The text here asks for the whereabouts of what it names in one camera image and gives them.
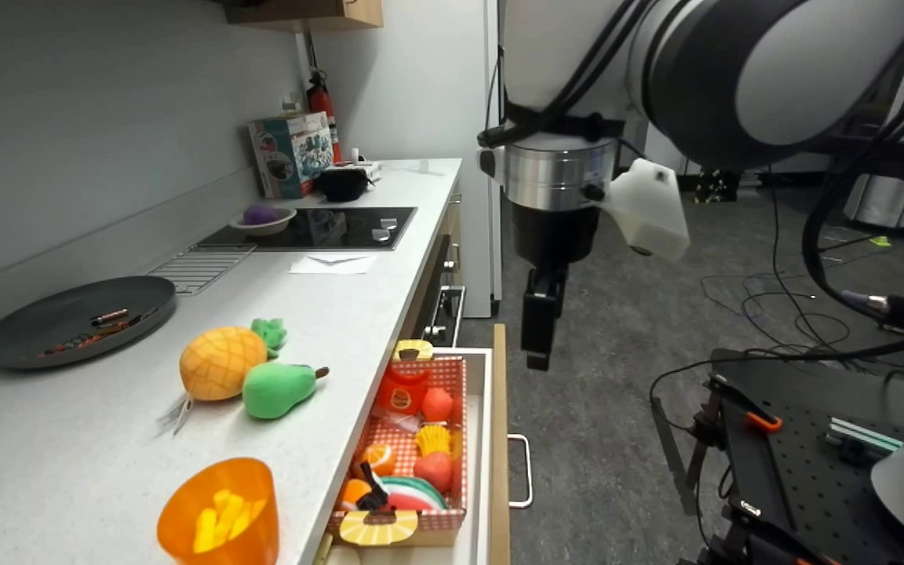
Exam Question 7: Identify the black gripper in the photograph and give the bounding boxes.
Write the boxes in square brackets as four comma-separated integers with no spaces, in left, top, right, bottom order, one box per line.
[512,201,603,374]

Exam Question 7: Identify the wooden drawer with metal handle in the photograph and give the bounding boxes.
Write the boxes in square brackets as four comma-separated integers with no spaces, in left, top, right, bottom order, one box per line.
[315,321,541,565]

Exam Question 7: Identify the black and silver oven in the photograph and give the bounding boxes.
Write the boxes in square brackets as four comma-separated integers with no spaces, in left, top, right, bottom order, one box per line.
[409,197,473,351]

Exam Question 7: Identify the red checkered tray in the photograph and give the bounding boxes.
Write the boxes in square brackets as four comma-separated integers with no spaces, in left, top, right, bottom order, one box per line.
[329,351,473,546]

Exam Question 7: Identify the small yellow toy food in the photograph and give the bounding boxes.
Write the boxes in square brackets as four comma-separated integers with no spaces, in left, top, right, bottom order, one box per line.
[392,336,437,366]

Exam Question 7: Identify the orange-red toy tomato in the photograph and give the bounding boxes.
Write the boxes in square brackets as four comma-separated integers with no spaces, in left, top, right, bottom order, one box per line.
[416,388,457,424]

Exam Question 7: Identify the red toy can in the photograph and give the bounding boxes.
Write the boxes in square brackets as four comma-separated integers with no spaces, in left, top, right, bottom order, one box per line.
[374,358,434,422]

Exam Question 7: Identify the yellow ridged toy food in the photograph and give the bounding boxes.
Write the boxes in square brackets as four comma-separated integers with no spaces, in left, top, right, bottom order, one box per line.
[415,422,456,458]

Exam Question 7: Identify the red toy apple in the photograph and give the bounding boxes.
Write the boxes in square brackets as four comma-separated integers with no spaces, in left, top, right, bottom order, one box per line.
[415,449,462,495]

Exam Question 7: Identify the black glass cooktop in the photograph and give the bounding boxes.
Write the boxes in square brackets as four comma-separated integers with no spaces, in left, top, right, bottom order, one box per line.
[192,204,421,256]

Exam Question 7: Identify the white paper sheet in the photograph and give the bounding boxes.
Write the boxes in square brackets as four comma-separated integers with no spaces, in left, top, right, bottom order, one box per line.
[288,250,379,281]

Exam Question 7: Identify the toy orange slice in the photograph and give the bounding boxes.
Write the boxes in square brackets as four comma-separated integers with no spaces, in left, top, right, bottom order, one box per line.
[354,436,401,480]

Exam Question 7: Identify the toy watermelon slice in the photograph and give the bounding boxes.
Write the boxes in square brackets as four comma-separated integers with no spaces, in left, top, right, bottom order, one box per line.
[376,475,450,515]

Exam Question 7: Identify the white refrigerator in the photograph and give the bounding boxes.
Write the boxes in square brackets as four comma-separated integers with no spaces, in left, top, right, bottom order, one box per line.
[383,0,505,321]

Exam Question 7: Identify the orange clamp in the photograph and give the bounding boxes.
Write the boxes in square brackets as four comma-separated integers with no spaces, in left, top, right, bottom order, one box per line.
[743,410,789,436]

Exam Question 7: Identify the small black pot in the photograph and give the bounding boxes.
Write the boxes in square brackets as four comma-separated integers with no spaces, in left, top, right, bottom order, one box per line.
[310,165,374,204]

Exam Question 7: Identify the small orange toy fruit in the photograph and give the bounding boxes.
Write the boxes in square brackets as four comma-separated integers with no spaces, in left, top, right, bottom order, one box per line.
[337,478,374,510]

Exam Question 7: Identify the yellow toy slice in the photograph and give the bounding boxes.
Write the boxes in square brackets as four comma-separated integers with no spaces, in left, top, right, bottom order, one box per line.
[337,507,421,551]

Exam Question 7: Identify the green toy pear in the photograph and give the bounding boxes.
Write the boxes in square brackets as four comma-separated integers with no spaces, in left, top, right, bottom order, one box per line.
[240,358,332,424]

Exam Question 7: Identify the beige bowl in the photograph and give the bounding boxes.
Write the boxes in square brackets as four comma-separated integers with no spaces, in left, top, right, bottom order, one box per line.
[230,204,298,240]

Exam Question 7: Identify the colourful toy box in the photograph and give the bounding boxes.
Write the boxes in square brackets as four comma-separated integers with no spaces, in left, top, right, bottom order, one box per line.
[246,106,340,201]

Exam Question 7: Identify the purple toy fruit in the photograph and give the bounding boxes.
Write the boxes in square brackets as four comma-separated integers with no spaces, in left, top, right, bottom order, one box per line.
[242,201,282,225]

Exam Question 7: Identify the red fire extinguisher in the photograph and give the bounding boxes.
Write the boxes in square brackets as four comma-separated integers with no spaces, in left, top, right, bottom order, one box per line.
[304,67,337,120]

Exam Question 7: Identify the yellow toy pineapple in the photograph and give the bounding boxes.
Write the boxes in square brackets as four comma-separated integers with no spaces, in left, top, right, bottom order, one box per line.
[176,313,288,410]

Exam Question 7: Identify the teal flat object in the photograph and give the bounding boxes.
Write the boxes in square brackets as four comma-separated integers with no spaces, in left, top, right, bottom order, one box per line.
[826,415,904,453]

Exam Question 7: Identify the wooden upper cabinet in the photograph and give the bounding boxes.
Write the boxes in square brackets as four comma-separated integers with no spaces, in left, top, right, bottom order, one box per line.
[220,0,386,33]

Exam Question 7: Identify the yellow toy fries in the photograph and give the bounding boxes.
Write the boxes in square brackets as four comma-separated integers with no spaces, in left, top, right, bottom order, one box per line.
[192,488,266,557]

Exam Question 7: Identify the orange plastic cup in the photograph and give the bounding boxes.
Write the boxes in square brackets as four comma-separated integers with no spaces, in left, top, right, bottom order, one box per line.
[153,457,282,565]

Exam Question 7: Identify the black round plate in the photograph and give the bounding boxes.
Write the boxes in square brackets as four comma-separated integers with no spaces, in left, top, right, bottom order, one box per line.
[0,274,178,374]

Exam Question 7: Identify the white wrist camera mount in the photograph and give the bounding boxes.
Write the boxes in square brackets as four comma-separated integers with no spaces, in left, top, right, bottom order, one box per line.
[600,155,693,263]

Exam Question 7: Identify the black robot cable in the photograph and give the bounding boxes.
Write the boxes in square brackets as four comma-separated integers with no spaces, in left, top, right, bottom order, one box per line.
[476,0,665,152]

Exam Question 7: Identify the black floor cable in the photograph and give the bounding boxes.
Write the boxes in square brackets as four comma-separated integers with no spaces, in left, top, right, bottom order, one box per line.
[645,186,904,444]

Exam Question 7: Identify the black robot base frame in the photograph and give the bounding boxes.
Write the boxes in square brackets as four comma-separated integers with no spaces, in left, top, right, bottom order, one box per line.
[650,350,904,565]

